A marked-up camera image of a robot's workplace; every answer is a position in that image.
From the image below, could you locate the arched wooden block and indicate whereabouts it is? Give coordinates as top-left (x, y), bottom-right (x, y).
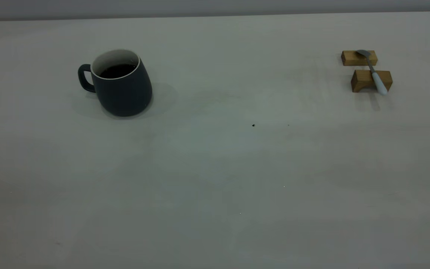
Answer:
top-left (351, 69), bottom-right (393, 93)

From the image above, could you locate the flat rectangular wooden block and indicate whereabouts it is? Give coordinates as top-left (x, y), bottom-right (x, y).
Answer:
top-left (341, 50), bottom-right (378, 67)

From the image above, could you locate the dark grey ceramic mug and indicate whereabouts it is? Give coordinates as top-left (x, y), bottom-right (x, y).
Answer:
top-left (78, 49), bottom-right (153, 117)

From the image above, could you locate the metal spoon with white handle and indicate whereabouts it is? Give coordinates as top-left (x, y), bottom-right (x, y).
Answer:
top-left (356, 49), bottom-right (388, 96)

